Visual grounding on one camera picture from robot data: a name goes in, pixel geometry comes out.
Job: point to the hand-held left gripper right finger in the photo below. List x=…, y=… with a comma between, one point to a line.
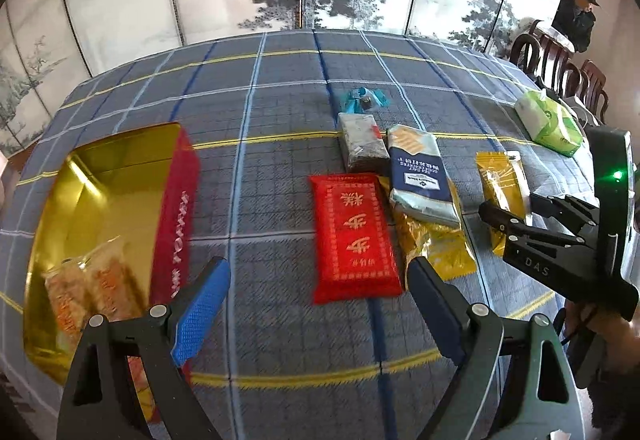
x=437, y=310

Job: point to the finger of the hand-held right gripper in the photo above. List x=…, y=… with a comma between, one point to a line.
x=505, y=222
x=565, y=210

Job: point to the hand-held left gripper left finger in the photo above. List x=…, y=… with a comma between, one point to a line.
x=200, y=315

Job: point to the yellow snack packet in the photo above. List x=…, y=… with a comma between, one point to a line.
x=500, y=185
x=440, y=250

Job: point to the clear dark snack bar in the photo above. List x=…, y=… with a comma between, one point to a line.
x=361, y=145

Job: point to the red tin box gold interior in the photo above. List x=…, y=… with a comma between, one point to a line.
x=100, y=180

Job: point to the teal candy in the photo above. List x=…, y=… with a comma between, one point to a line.
x=365, y=100

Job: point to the green tissue pack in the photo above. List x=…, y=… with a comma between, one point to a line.
x=545, y=125

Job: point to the navy blue cracker packet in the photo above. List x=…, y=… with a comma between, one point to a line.
x=417, y=180

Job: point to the red snack packet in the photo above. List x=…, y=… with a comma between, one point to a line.
x=350, y=230

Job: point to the blue plaid tablecloth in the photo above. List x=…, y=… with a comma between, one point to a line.
x=280, y=200

